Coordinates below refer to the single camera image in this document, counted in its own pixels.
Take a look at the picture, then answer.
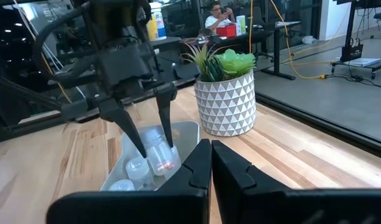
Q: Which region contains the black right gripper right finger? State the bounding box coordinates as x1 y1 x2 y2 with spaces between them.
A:
211 139 381 224

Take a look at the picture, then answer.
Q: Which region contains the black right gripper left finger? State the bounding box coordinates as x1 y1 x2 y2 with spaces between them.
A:
46 138 213 224

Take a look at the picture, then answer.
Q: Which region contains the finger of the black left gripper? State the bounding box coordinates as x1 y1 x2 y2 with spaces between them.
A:
154 83 178 149
98 98 148 159

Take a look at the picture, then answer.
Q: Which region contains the clear pill bottle white cap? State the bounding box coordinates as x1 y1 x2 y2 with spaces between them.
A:
125 156 156 191
139 127 182 179

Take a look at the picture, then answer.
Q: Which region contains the opaque white pill bottle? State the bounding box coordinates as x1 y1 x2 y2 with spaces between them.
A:
108 179 136 192

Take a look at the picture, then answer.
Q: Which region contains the white plastic basket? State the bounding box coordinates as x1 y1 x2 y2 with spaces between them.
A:
100 120 201 192

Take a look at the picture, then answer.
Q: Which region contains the yellow bottle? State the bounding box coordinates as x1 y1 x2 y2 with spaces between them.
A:
146 13 159 42

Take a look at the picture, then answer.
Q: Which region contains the spiky green artificial plant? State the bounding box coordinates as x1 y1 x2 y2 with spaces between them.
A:
180 41 224 83

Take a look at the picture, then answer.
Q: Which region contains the white triangle-patterned plant pot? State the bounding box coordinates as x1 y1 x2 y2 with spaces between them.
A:
194 68 258 138

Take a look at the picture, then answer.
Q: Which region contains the green artificial succulent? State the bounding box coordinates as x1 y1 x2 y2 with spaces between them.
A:
215 49 257 78

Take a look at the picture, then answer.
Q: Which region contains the red box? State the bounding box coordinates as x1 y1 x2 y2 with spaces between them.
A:
215 24 238 39

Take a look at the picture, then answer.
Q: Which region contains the person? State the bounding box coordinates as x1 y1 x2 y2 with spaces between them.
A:
204 0 237 34

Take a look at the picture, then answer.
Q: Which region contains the green white canister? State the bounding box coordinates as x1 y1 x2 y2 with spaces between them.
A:
235 15 247 36

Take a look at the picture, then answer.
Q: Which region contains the black office desk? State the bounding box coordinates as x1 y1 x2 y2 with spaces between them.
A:
180 21 303 82

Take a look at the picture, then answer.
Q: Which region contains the white crumpled bag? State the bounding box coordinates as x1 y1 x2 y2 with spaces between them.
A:
301 34 318 45

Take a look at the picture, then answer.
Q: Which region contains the black tote bag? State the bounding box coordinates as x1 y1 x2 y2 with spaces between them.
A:
340 37 364 63

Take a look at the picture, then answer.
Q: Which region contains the black wheeled stand base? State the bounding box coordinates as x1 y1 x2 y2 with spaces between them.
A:
330 0 381 80

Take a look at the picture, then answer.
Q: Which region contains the black frame strut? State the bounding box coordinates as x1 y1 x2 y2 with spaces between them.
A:
0 71 89 151

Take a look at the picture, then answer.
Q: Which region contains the long yellow extension cable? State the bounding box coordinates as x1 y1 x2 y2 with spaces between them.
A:
248 0 333 80

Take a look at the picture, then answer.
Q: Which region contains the black floor cable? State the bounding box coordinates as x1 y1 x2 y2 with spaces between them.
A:
325 63 381 90

